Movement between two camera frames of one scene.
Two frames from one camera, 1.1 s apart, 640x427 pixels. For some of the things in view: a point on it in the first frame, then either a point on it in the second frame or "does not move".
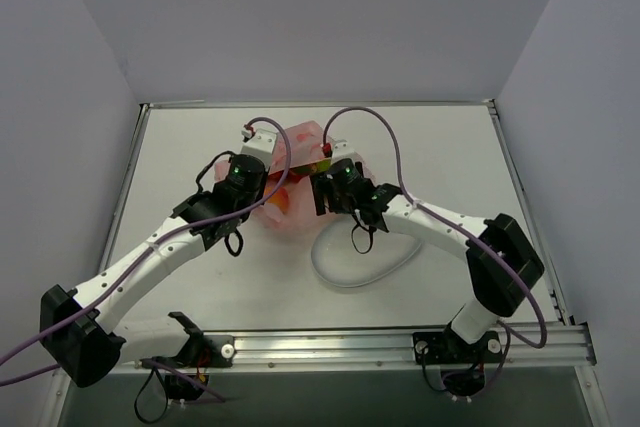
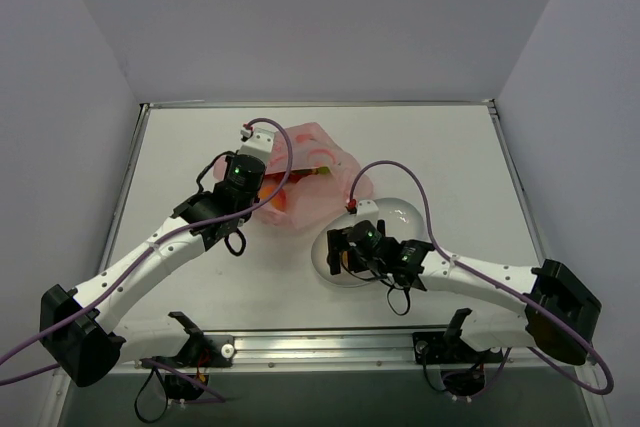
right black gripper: x=325 y=192 -> x=335 y=251
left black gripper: x=258 y=179 does not move
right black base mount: x=450 y=347 does not move
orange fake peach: x=280 y=198 does not move
